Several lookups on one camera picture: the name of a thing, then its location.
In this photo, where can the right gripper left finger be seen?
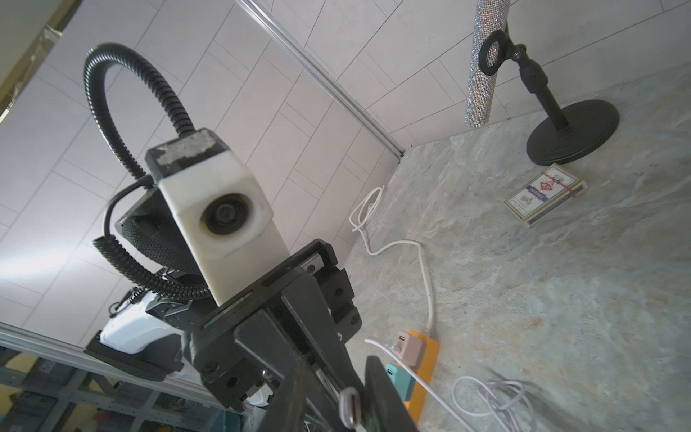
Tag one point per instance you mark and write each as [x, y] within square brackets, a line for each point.
[288, 410]

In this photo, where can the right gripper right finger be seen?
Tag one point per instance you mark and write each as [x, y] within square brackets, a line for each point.
[383, 409]

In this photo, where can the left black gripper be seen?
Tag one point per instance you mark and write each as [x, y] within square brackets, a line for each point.
[301, 311]

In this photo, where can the orange power strip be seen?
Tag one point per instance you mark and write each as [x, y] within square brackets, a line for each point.
[426, 370]

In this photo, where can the teal charger adapter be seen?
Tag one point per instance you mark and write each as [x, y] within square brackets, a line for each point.
[403, 383]

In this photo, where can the pink charger adapter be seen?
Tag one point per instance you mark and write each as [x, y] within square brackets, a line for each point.
[409, 349]

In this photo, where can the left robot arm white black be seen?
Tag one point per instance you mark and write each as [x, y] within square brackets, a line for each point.
[170, 296]

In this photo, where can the small pink patterned box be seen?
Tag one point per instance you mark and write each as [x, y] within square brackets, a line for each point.
[548, 191]

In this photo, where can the black microphone stand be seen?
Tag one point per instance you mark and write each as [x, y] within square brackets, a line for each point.
[569, 133]

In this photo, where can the glitter microphone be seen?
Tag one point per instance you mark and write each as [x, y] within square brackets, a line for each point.
[487, 54]

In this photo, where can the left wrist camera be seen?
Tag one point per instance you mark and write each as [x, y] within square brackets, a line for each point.
[220, 209]

